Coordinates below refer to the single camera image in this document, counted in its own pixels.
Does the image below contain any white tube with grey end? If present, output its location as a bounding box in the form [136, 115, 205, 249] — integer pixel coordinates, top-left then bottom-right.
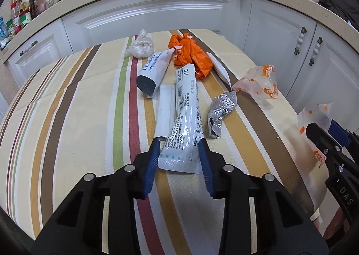
[136, 49, 175, 98]

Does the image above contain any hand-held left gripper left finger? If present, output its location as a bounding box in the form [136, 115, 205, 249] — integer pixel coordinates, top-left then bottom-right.
[31, 139, 162, 255]

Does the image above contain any clear plastic bag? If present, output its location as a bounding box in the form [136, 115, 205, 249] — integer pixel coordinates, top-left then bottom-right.
[124, 29, 154, 58]

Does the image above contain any silver foil wrapper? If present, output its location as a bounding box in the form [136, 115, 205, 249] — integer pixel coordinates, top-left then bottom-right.
[208, 90, 238, 139]

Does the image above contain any clear orange-printed wrapper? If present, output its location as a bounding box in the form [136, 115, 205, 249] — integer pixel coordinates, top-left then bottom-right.
[297, 101, 335, 171]
[232, 64, 278, 100]

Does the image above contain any white ceramic cabinet handle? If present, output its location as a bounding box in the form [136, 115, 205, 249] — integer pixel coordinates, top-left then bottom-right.
[309, 37, 324, 65]
[20, 40, 38, 56]
[294, 27, 307, 56]

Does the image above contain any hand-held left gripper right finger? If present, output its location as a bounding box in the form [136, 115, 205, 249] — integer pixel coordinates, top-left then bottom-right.
[198, 139, 330, 255]

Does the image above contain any orange plastic bag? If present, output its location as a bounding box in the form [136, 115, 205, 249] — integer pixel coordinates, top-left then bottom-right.
[168, 33, 213, 79]

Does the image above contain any white cabinet drawer front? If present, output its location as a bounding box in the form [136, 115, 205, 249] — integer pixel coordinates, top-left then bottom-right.
[62, 0, 250, 56]

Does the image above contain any striped tablecloth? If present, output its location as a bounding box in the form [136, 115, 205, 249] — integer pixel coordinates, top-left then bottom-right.
[0, 28, 327, 240]

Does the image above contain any group of seasoning bottles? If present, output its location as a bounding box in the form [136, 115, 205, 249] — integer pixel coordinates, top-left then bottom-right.
[0, 0, 76, 51]

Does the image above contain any white flat paper sleeve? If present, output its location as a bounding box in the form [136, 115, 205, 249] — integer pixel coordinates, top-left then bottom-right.
[155, 84, 177, 142]

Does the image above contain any white cabinet door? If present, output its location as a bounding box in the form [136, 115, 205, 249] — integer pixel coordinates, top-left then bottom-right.
[244, 0, 317, 95]
[307, 23, 359, 132]
[7, 26, 72, 84]

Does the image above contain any white paper wrapper strip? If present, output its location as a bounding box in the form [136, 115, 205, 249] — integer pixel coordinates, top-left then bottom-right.
[206, 51, 233, 90]

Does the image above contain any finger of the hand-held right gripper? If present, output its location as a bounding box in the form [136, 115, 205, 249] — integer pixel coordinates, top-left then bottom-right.
[328, 119, 359, 157]
[305, 122, 351, 180]

